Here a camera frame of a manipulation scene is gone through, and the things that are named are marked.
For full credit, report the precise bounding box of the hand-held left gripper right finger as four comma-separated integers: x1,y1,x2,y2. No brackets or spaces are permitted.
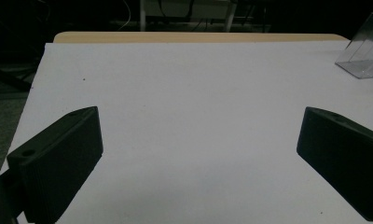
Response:
296,106,373,223

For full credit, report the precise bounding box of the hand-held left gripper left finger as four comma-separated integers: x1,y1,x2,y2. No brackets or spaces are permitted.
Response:
6,105,104,224

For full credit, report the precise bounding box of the black metal stand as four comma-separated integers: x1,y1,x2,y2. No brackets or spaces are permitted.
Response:
0,63,37,93

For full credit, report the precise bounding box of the clear acrylic box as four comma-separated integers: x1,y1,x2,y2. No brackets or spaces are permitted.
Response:
334,11,373,79

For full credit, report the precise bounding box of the white cable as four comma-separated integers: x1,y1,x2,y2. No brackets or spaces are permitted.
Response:
117,0,132,31

